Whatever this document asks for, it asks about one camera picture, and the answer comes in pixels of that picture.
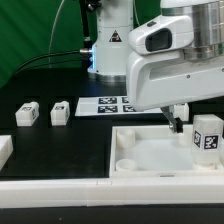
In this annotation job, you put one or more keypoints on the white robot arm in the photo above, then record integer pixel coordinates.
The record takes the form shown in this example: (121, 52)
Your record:
(110, 53)

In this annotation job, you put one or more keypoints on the green backdrop curtain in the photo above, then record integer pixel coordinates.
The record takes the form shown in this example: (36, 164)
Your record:
(30, 28)

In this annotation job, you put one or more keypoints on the white square tabletop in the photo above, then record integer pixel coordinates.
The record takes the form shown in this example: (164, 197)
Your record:
(154, 151)

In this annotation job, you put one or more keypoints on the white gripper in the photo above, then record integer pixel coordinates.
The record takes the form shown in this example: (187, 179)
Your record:
(164, 79)

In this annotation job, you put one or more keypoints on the white marker sheet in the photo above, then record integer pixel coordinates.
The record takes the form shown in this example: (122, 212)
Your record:
(104, 105)

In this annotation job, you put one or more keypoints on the white left obstacle bar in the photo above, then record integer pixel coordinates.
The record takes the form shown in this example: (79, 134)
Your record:
(6, 149)

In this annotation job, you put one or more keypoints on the white front obstacle bar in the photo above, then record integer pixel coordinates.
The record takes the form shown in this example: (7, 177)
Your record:
(113, 192)

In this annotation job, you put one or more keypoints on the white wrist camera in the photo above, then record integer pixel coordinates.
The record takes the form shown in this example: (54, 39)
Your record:
(163, 33)

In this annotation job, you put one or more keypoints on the white obstacle bar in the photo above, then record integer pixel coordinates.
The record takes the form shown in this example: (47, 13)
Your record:
(113, 192)
(6, 149)

